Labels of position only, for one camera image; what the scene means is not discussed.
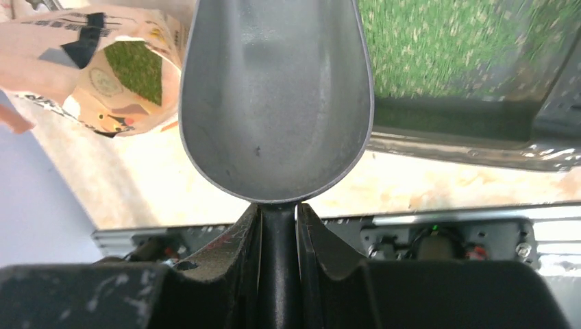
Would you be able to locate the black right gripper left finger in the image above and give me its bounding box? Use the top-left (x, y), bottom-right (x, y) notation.
top-left (1, 206), bottom-right (260, 328)

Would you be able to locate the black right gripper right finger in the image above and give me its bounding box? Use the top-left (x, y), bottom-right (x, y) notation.
top-left (297, 205), bottom-right (570, 328)

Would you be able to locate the dark green litter box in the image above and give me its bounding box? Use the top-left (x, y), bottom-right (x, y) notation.
top-left (358, 0), bottom-right (580, 172)

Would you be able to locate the grey metal scoop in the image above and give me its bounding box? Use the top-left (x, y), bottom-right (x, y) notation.
top-left (179, 1), bottom-right (374, 328)

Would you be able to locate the orange cat litter bag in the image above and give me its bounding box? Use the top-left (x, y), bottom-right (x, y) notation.
top-left (1, 5), bottom-right (188, 138)

